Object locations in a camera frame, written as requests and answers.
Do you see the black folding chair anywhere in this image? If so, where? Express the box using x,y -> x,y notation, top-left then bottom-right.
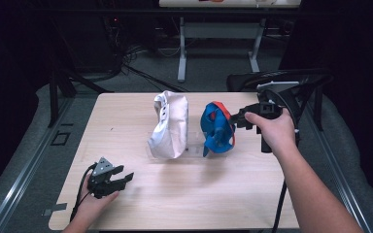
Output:
225,67 -> 335,140

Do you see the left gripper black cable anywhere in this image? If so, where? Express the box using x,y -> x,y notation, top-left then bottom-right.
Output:
69,162 -> 97,223

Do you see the blue cap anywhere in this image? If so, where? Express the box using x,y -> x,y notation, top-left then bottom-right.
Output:
199,100 -> 238,158

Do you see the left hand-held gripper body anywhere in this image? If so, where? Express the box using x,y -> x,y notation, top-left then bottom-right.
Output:
86,156 -> 124,199

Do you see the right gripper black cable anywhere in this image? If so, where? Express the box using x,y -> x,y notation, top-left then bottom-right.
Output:
265,88 -> 302,233

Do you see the person's right hand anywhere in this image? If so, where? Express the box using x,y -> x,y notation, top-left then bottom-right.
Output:
244,108 -> 301,157

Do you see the white-legged desk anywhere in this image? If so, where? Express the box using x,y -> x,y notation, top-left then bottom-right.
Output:
157,0 -> 302,83

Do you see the clear acrylic rack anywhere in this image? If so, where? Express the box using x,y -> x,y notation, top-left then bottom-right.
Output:
147,130 -> 231,163

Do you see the person's left hand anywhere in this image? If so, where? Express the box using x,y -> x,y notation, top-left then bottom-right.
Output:
77,181 -> 120,221

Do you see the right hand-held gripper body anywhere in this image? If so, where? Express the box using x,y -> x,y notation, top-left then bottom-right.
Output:
256,80 -> 301,154

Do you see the black metal stand frame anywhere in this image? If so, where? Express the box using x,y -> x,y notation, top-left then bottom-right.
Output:
46,63 -> 115,129

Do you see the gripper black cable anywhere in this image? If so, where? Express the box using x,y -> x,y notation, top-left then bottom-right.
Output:
69,162 -> 97,223
265,88 -> 302,233

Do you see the white cap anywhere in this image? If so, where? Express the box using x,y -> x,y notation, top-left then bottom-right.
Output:
147,89 -> 189,160

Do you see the metal floor rail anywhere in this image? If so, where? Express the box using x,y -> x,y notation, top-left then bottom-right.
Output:
303,96 -> 373,233
0,96 -> 76,233

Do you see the bundle of floor cables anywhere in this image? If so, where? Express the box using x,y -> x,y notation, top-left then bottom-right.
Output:
119,45 -> 189,93

